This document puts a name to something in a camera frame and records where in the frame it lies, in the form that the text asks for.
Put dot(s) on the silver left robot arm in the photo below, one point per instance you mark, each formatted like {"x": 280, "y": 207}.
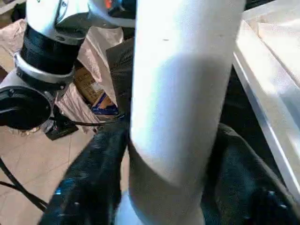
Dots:
{"x": 51, "y": 51}

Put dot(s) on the white plastic table top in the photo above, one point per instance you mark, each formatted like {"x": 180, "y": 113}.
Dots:
{"x": 276, "y": 70}

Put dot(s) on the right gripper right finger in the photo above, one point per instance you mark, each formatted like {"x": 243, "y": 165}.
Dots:
{"x": 248, "y": 187}

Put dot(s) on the white plastic table leg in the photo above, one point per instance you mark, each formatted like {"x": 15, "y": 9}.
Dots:
{"x": 183, "y": 93}

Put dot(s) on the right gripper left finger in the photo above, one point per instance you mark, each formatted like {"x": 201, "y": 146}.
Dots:
{"x": 89, "y": 183}

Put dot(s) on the brown cardboard box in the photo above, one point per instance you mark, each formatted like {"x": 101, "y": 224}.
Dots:
{"x": 91, "y": 91}

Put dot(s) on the small black floor device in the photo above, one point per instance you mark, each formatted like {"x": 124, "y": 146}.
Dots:
{"x": 61, "y": 131}

